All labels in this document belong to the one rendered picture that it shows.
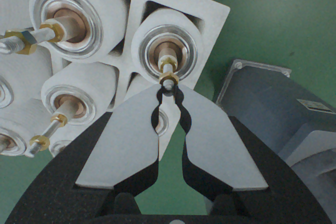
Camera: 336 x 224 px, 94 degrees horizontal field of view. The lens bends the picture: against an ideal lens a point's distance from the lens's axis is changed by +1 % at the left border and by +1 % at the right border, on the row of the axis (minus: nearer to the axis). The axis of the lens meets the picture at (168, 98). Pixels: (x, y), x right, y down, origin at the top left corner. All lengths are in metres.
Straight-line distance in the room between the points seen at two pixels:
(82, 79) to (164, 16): 0.14
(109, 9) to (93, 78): 0.11
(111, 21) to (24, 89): 0.17
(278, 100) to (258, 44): 0.21
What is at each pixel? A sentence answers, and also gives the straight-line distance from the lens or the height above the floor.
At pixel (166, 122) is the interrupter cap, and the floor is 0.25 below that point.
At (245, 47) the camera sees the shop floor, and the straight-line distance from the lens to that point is 0.52.
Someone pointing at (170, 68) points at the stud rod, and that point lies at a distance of 0.16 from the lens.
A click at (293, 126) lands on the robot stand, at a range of 0.34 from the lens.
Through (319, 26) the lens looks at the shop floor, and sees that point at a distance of 0.61.
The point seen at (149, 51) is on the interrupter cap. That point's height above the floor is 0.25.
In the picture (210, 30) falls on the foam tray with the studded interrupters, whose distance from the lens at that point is 0.28.
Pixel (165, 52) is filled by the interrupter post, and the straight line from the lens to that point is 0.19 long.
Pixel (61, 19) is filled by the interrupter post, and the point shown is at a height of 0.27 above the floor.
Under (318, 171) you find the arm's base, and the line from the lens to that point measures 0.32.
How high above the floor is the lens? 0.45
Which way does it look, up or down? 57 degrees down
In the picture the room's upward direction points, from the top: 179 degrees clockwise
